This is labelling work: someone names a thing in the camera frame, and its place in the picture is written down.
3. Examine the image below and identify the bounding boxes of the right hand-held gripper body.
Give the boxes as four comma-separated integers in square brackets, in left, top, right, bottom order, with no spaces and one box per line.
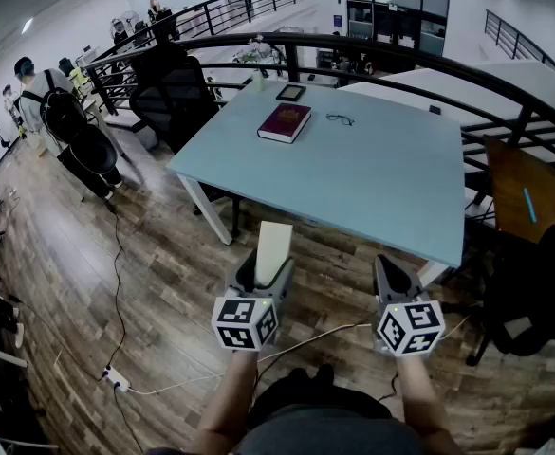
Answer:
[370,253,448,358]

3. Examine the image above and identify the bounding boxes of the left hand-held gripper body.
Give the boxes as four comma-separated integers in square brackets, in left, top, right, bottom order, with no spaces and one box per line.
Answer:
[210,247,296,353]

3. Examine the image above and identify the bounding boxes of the cream rectangular block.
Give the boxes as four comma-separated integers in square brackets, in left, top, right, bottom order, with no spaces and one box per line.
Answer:
[254,220,294,287]

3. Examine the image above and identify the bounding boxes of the person's right forearm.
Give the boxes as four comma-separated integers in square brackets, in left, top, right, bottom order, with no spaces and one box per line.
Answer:
[394,354,463,455]

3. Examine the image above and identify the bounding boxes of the person's left forearm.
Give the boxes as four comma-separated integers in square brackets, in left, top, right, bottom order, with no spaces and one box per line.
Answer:
[192,348,260,455]

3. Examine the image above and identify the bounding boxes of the white table leg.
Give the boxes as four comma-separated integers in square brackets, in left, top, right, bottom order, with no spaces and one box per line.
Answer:
[176,173,234,246]
[417,259,450,289]

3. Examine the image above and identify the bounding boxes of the person's dark clothed body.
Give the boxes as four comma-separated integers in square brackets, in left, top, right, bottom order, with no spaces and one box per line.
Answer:
[148,362,453,455]

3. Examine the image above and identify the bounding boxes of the black swivel chair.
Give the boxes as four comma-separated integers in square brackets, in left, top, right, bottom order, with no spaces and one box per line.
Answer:
[465,224,555,368]

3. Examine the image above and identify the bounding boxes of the white power strip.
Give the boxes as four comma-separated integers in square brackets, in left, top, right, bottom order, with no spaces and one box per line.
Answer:
[102,365,133,394]

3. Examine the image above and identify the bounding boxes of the light blue pen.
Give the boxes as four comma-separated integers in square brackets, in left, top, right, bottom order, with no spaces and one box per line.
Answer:
[522,187,539,224]

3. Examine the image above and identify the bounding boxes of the dark red hardcover book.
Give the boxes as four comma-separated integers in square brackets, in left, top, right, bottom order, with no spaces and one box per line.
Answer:
[256,102,313,145]

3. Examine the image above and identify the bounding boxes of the brown wooden side table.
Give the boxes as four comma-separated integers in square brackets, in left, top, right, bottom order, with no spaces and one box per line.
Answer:
[482,134,555,246]

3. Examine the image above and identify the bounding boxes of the thin black round eyeglasses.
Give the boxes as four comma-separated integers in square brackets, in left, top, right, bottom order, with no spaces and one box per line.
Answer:
[325,112,357,128]

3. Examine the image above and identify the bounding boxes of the black mesh office chair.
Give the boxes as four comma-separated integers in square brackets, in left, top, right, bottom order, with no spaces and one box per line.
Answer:
[128,41,222,156]

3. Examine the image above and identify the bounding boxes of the white vase with flowers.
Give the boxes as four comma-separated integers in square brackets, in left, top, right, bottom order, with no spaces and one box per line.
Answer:
[232,34,284,95]

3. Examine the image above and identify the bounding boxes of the curved black metal railing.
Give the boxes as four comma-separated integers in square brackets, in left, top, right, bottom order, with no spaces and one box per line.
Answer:
[83,31,555,236]

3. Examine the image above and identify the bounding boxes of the long black balcony railing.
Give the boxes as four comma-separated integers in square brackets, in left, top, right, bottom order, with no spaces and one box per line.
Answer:
[81,0,312,65]

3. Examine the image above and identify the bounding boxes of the dark glass double door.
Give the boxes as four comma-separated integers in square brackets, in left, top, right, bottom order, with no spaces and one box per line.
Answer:
[344,0,453,58]

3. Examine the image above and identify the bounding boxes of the white floor cable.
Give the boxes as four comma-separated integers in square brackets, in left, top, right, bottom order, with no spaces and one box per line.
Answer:
[128,314,472,396]

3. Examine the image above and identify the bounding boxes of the black floor cable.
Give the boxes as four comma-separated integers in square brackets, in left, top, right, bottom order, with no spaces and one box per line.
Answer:
[100,199,145,455]

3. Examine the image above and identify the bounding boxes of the black picture frame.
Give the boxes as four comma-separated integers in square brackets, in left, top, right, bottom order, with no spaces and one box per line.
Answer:
[275,83,307,103]

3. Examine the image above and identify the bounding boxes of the short black wall railing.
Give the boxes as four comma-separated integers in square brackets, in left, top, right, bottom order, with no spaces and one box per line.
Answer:
[484,9,555,90]

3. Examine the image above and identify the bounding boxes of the standing pedestal fan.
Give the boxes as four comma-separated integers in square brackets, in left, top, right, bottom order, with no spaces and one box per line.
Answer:
[118,9,141,42]

